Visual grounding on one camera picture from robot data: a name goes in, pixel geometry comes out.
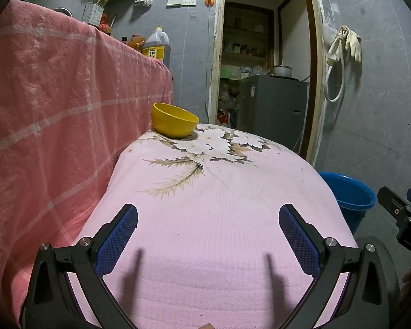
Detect red mesh bag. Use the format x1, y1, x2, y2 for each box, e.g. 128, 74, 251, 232
99, 14, 112, 35

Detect pink checked cloth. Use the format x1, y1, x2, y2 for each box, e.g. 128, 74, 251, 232
0, 0, 175, 317

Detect cream rubber gloves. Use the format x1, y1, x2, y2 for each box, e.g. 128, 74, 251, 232
345, 29, 363, 63

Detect pink floral cloth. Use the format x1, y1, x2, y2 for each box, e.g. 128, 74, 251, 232
67, 123, 360, 329

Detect blue plastic bucket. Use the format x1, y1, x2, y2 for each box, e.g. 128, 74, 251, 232
318, 171, 377, 235

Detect white hose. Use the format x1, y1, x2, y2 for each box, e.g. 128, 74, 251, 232
324, 25, 346, 103

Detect thin white cable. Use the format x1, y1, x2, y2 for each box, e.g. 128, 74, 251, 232
205, 7, 216, 110

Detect clear plastic bag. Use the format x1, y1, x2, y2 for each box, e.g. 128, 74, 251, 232
324, 21, 339, 42

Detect white utensil holder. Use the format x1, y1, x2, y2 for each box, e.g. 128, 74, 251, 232
82, 2, 104, 27

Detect yellow bowl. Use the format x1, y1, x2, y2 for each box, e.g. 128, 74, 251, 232
151, 103, 200, 139

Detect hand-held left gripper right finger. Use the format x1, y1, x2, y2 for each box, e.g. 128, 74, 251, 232
278, 203, 391, 329

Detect grey refrigerator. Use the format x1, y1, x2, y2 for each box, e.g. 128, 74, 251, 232
236, 75, 309, 153

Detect wooden door frame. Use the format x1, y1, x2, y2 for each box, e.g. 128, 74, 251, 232
205, 0, 329, 168

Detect wooden shelf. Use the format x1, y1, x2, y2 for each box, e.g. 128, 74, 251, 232
222, 2, 275, 67

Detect orange sauce bottle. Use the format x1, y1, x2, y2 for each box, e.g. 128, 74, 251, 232
127, 34, 146, 51

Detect metal cooking pot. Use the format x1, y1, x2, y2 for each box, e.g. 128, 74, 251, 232
271, 64, 293, 78

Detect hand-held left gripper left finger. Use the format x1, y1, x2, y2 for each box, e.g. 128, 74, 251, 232
21, 203, 138, 329

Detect large cooking oil bottle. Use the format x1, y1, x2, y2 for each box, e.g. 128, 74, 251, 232
142, 27, 172, 70

